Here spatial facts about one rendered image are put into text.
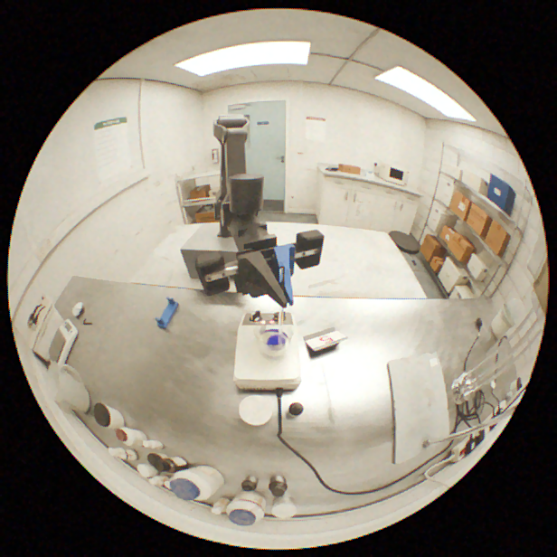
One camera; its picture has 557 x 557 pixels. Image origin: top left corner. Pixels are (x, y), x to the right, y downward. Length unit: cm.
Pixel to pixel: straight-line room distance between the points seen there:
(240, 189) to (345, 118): 302
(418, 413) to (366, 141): 328
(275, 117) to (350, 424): 323
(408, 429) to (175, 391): 56
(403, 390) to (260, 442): 35
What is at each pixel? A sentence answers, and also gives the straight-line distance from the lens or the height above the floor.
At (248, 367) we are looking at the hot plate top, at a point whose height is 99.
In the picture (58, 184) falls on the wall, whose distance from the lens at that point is 157.
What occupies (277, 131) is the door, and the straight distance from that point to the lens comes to 310.
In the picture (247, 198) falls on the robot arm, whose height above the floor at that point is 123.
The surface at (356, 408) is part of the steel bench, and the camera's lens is 45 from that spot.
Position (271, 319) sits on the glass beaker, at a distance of 33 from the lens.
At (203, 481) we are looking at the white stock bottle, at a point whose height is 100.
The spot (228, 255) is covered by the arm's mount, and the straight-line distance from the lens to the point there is 56.
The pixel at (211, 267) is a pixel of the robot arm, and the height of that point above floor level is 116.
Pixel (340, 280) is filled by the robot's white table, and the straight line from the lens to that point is 64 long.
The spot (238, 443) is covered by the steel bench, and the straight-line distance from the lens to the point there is 43.
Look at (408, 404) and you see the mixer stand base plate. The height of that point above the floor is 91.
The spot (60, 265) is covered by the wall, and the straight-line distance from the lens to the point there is 152.
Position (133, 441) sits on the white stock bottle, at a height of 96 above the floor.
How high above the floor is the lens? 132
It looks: 43 degrees down
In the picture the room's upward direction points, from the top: straight up
